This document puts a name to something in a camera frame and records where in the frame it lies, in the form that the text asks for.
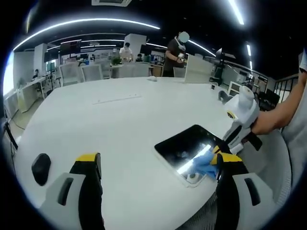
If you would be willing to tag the person's grey shirt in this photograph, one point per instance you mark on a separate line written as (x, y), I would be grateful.
(298, 134)

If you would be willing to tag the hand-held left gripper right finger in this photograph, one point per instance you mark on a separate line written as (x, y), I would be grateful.
(227, 191)

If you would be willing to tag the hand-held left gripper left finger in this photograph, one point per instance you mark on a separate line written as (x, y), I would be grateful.
(90, 191)

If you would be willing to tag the long curved ceiling light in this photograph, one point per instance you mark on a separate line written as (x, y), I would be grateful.
(84, 21)

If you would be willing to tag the white partition board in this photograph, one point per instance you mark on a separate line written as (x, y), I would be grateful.
(197, 69)

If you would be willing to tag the dark equipment stand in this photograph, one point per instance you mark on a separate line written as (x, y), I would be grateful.
(221, 68)

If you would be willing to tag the straight ceiling light strip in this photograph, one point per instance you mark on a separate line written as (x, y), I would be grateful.
(236, 12)

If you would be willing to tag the black computer mouse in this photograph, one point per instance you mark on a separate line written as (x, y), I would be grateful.
(41, 170)

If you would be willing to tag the white cabinet box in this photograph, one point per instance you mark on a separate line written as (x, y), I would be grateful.
(234, 88)

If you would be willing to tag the black mirror with white frame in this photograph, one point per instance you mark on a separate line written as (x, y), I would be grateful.
(182, 148)

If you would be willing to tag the grey headphones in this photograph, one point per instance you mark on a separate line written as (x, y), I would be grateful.
(224, 97)

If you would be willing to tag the blue cleaning cloth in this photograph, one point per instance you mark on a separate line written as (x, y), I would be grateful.
(204, 165)

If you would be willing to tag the small white object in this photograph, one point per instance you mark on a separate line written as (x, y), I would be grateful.
(151, 78)

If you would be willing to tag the wall screen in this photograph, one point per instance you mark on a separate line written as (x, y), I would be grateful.
(71, 46)

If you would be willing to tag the black railing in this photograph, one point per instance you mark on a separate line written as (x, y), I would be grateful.
(286, 86)

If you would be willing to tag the small black object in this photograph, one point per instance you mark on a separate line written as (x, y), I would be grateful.
(214, 85)

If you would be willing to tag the black tripod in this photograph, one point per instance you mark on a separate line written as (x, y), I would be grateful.
(10, 136)

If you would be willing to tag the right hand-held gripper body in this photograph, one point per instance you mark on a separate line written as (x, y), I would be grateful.
(244, 112)

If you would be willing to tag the white mesh office chair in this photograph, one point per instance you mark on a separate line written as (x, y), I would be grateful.
(271, 167)

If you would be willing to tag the ceiling air vent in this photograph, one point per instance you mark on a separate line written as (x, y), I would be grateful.
(111, 2)

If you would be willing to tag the green potted plant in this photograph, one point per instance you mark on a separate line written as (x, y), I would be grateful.
(116, 61)

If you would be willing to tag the white office desk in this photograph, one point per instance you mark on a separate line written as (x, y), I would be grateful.
(31, 91)

